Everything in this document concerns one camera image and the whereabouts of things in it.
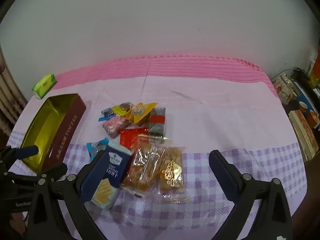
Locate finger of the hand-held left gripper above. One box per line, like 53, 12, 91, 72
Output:
0, 144, 39, 172
4, 163, 68, 188

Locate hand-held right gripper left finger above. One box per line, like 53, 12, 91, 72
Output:
27, 150, 111, 240

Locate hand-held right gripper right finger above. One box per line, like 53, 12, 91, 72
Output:
209, 149, 293, 240

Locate navy blue cracker box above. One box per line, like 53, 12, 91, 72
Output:
90, 141, 133, 210

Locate blue candy white circle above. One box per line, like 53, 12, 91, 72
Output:
87, 138, 110, 159

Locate dark red gold tin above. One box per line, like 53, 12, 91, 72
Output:
19, 94, 87, 174

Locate gold print pastry packet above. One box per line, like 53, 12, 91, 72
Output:
157, 146, 189, 203

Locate clear pastry packet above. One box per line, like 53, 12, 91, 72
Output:
121, 146, 165, 197

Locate red snack packet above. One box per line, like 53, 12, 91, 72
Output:
119, 127, 152, 153

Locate pink white candy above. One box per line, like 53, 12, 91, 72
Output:
104, 116, 129, 138

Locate blue dark candy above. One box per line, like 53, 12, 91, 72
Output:
98, 108, 117, 122

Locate small clear gold packet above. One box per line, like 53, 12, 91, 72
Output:
137, 134, 172, 145

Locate yellow candy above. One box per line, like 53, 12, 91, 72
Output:
111, 102, 133, 115

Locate gold triangular snack packet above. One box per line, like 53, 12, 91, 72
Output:
125, 102, 158, 126

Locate grey snack bar red label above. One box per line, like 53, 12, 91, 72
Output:
148, 107, 167, 137

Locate person's left hand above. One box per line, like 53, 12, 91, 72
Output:
9, 211, 27, 234

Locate beige patterned curtain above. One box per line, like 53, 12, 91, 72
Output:
0, 52, 28, 140

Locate green tissue box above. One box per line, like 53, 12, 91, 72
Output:
32, 73, 58, 99

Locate pink purple checked tablecloth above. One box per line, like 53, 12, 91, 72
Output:
6, 54, 307, 240

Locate stack of books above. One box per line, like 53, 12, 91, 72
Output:
288, 109, 320, 161

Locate floral pouch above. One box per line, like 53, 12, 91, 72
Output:
272, 74, 296, 105

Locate orange paper cup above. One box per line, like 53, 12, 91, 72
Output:
298, 101, 310, 115
308, 111, 320, 130

